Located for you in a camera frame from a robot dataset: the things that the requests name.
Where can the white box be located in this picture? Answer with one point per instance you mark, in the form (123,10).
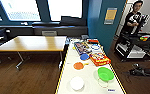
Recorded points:
(131,50)

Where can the flat red box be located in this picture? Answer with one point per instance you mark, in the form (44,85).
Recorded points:
(92,41)

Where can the wooden long table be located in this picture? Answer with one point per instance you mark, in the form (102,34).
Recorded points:
(32,43)

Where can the yellow wall notice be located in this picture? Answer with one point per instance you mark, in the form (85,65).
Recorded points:
(110,15)

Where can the colourful game box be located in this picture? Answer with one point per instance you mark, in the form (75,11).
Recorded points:
(82,47)

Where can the blue bowl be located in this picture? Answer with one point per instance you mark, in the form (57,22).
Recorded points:
(84,56)

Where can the white blue round dish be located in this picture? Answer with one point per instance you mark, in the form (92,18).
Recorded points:
(95,47)

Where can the dark window bench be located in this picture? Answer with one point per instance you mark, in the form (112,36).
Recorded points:
(31,30)

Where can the dark chair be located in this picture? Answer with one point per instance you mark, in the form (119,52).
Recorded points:
(1,33)

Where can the dark bench cushion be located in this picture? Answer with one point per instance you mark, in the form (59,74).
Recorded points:
(72,20)

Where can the person in black shirt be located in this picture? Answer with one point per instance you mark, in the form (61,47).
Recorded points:
(134,20)

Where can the yellow wooden game table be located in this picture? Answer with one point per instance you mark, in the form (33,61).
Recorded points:
(91,78)

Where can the green bowl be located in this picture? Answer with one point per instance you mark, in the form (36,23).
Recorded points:
(105,74)

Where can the small colourful toy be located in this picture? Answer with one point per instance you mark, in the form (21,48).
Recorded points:
(144,38)

